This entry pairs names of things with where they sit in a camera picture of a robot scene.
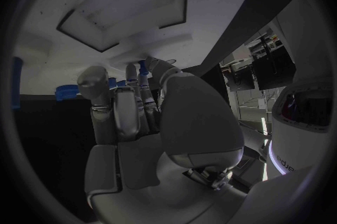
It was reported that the workshop desk with screens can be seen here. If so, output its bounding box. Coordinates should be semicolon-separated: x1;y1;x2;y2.
219;34;298;93

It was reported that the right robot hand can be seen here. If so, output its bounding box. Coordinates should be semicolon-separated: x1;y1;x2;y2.
76;56;250;224

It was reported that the blue long cylinder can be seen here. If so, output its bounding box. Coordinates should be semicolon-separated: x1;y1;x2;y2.
11;56;25;111

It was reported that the blue gear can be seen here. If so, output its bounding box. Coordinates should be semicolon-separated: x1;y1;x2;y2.
54;84;81;102

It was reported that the blue peg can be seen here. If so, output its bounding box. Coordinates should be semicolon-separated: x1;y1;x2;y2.
138;60;150;77

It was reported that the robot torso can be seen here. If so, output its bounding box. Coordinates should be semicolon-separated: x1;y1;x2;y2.
267;78;335;176

